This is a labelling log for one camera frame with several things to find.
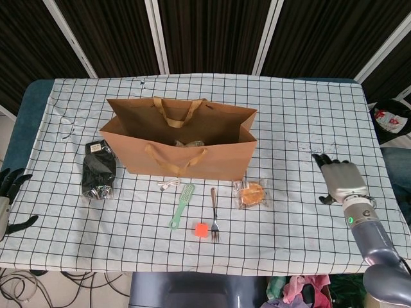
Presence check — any bagged bread snack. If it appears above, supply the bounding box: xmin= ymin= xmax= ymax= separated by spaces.
xmin=174 ymin=139 xmax=206 ymax=148

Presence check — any white USB cable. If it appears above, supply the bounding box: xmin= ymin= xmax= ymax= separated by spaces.
xmin=157 ymin=179 xmax=181 ymax=193

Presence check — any packaged orange bun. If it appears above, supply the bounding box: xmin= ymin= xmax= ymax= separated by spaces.
xmin=232 ymin=179 xmax=269 ymax=210

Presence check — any dark green cloth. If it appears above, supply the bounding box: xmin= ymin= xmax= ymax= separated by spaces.
xmin=330 ymin=274 xmax=367 ymax=305

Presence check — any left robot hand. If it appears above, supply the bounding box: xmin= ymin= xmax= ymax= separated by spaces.
xmin=0 ymin=168 xmax=39 ymax=241

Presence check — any white checked tablecloth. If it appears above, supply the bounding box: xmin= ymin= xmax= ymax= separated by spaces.
xmin=0 ymin=74 xmax=406 ymax=277

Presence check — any white partition frame post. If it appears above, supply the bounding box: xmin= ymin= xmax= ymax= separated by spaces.
xmin=354 ymin=12 xmax=411 ymax=84
xmin=144 ymin=0 xmax=170 ymax=75
xmin=252 ymin=0 xmax=285 ymax=76
xmin=49 ymin=0 xmax=99 ymax=79

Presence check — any green plastic brush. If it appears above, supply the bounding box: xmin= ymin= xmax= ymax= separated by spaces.
xmin=168 ymin=184 xmax=196 ymax=230

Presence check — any metal fork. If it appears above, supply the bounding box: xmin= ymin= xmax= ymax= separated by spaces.
xmin=210 ymin=187 xmax=221 ymax=243

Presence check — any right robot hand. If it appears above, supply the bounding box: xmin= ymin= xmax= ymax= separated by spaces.
xmin=311 ymin=153 xmax=369 ymax=206

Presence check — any black item in plastic wrap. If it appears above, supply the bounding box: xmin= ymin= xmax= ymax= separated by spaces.
xmin=80 ymin=140 xmax=117 ymax=201

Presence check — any grey-blue robot torso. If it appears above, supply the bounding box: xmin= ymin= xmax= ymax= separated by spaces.
xmin=130 ymin=271 xmax=267 ymax=308

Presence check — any pink cloth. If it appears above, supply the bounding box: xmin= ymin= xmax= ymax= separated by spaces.
xmin=282 ymin=274 xmax=331 ymax=305

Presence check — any brown paper bag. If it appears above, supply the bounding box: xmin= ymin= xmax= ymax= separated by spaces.
xmin=99 ymin=97 xmax=259 ymax=181

